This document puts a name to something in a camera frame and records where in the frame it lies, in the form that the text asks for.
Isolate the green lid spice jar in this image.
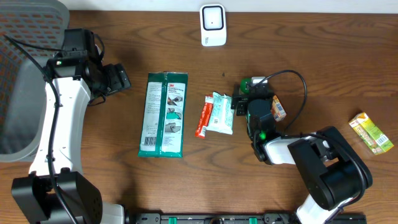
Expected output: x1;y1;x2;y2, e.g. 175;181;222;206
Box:
239;78;253;95

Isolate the white teal snack packet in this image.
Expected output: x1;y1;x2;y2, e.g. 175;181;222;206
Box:
206;92;234;134

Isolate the orange tissue packet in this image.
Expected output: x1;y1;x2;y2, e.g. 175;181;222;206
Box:
271;95;287;122

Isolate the red white snack packet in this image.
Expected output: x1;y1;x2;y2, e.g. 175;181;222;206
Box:
195;95;213;139

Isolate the green white barcode packet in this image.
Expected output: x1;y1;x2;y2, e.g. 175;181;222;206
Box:
137;72;188;158

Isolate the green juice carton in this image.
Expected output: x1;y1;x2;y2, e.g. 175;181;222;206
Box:
348;112;394;155

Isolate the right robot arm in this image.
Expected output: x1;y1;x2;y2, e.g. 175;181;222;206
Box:
231;83;373;223

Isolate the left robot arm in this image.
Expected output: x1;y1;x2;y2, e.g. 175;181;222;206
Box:
11;58;132;223

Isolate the white barcode scanner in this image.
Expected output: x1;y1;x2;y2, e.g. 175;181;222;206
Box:
200;4;227;47

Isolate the grey plastic mesh basket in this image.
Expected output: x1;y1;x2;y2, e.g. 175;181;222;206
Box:
1;0;70;162

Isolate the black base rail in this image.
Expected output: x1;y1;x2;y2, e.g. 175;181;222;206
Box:
124;212;368;224

